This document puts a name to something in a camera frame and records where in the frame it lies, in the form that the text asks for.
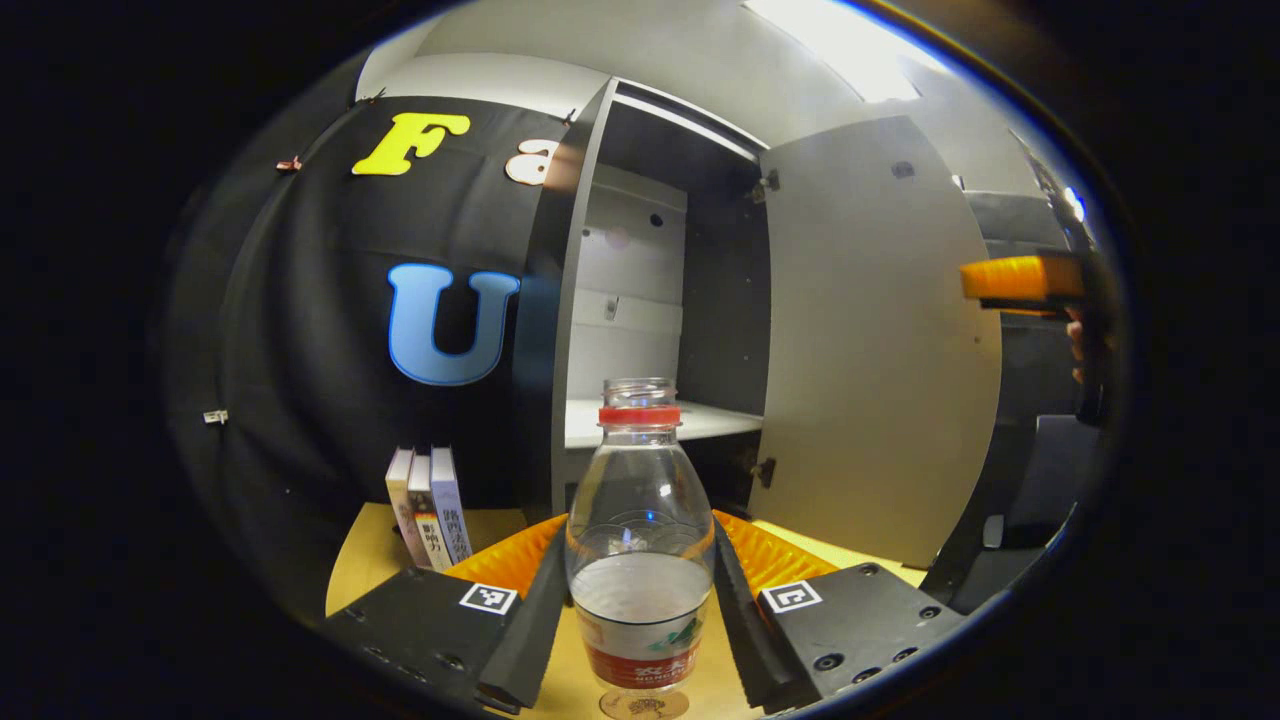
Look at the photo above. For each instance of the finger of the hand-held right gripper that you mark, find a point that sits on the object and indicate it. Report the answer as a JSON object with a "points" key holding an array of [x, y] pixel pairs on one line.
{"points": [[1020, 282]]}

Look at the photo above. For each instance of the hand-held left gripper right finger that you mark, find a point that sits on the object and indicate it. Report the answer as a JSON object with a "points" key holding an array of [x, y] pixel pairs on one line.
{"points": [[745, 630]]}

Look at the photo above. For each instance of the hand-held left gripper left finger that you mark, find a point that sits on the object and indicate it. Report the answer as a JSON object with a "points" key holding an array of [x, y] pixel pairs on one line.
{"points": [[535, 630]]}

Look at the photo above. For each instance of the beige cabinet door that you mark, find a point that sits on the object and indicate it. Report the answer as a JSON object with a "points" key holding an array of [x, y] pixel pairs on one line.
{"points": [[880, 350]]}

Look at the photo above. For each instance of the clear plastic bottle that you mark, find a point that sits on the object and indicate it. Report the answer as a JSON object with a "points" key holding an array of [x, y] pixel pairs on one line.
{"points": [[640, 480]]}

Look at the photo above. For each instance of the grey cabinet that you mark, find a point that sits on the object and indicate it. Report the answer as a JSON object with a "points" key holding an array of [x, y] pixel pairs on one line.
{"points": [[720, 300]]}

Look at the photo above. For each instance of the black door hinge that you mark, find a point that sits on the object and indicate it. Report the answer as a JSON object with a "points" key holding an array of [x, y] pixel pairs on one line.
{"points": [[765, 472], [766, 187]]}

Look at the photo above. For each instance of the white cabinet shelf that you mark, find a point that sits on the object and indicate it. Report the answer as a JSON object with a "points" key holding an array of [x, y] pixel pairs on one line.
{"points": [[700, 420]]}

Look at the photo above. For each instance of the lavender book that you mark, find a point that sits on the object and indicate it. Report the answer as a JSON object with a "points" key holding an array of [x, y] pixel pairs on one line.
{"points": [[452, 510]]}

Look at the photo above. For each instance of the white book with orange band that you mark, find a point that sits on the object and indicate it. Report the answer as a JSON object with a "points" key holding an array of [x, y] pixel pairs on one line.
{"points": [[426, 520]]}

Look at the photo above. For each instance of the long ceiling light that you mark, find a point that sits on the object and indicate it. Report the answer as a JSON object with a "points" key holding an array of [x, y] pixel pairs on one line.
{"points": [[850, 50]]}

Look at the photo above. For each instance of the black backdrop cloth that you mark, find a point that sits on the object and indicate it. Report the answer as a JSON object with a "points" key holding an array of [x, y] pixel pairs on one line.
{"points": [[300, 300]]}

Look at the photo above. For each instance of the black backdrop clip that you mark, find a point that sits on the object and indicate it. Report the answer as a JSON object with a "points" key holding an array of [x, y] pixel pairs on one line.
{"points": [[372, 97]]}

